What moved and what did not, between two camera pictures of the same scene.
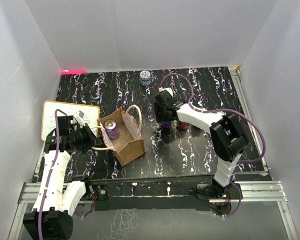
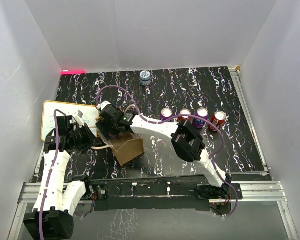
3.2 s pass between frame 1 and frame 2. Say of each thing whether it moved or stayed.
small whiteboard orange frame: stayed
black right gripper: moved
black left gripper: stayed
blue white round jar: stayed
